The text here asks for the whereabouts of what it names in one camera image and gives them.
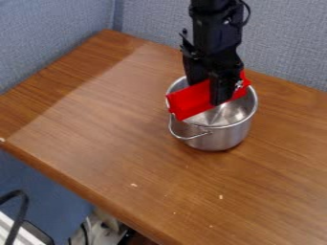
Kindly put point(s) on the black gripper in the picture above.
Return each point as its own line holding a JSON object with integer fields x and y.
{"x": 211, "y": 51}

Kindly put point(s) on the stainless steel pot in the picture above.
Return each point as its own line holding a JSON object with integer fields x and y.
{"x": 222, "y": 127}

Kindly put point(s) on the red rectangular block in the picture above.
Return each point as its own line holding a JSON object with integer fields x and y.
{"x": 190, "y": 101}

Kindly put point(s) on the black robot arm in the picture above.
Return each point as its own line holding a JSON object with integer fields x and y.
{"x": 206, "y": 6}

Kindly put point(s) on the white device under table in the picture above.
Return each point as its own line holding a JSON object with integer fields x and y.
{"x": 100, "y": 229}

